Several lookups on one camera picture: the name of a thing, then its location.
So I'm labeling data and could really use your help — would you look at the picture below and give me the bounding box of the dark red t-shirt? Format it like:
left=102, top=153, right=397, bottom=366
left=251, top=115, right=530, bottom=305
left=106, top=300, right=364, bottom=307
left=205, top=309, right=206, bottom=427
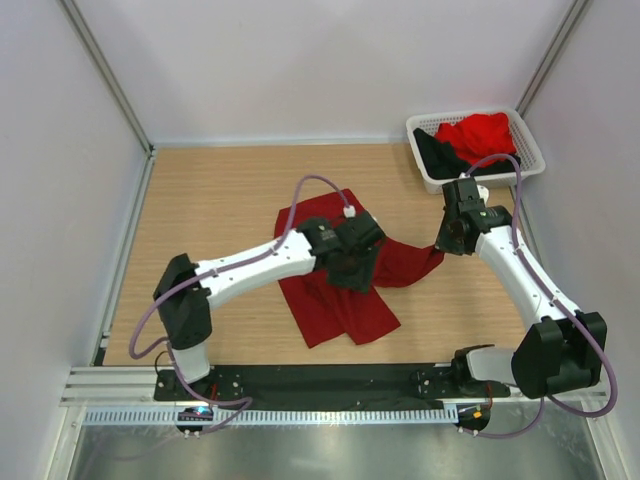
left=272, top=188, right=446, bottom=350

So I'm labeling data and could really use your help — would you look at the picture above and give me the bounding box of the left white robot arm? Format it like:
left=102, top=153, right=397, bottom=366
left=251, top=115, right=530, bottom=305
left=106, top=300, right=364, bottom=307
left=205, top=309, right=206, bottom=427
left=153, top=211, right=386, bottom=400

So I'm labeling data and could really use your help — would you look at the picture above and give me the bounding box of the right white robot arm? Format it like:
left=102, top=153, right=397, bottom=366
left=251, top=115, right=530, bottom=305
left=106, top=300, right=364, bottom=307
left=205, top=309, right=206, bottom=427
left=435, top=178, right=607, bottom=399

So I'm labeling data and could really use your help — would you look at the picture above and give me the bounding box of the black shirt in basket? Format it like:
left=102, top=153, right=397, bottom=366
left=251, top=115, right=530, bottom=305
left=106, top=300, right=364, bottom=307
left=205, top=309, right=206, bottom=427
left=412, top=128, right=515, bottom=180

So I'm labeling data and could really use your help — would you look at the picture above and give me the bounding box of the bright red shirt in basket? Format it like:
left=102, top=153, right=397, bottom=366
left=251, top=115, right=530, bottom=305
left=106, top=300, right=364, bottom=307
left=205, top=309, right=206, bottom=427
left=435, top=112, right=517, bottom=165

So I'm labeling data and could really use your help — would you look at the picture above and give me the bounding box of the white plastic basket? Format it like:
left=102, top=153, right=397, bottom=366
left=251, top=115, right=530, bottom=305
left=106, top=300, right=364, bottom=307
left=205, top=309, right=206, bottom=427
left=405, top=107, right=546, bottom=195

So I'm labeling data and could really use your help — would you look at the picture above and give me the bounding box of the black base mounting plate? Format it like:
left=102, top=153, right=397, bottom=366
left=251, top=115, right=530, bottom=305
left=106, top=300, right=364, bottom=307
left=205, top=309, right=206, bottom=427
left=152, top=362, right=512, bottom=412

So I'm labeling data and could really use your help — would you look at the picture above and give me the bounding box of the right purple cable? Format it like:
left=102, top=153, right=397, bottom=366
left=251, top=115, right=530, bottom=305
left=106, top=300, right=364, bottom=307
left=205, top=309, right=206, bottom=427
left=457, top=153, right=619, bottom=441

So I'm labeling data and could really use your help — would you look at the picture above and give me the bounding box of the purple cable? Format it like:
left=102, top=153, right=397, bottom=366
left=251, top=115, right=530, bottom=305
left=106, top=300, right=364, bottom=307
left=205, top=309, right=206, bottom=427
left=457, top=153, right=619, bottom=441
left=128, top=173, right=357, bottom=461

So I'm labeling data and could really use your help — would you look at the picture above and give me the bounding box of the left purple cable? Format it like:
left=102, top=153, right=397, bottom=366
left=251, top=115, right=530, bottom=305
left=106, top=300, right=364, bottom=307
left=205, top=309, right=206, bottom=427
left=128, top=173, right=357, bottom=461

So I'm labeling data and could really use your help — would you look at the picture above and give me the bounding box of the white slotted cable duct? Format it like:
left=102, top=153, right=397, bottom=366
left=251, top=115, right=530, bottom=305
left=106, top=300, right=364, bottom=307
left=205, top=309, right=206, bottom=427
left=83, top=405, right=458, bottom=428

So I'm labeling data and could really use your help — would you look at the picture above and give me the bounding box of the right aluminium corner post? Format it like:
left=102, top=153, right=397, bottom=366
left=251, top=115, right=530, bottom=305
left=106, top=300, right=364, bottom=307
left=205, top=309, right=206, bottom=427
left=515, top=0, right=593, bottom=117

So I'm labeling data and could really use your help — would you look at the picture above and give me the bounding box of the aluminium corner post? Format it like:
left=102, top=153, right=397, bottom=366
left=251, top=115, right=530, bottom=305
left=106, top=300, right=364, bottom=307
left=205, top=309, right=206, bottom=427
left=515, top=0, right=593, bottom=117
left=58, top=0, right=155, bottom=154

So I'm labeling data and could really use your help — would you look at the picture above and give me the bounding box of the aluminium front frame rail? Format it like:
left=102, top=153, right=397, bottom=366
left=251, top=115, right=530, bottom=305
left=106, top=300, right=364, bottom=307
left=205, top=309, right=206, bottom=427
left=60, top=367, right=609, bottom=406

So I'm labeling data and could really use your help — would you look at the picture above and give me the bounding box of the left aluminium corner post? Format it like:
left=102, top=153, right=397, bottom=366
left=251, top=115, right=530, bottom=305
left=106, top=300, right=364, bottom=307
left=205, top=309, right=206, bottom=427
left=58, top=0, right=155, bottom=154

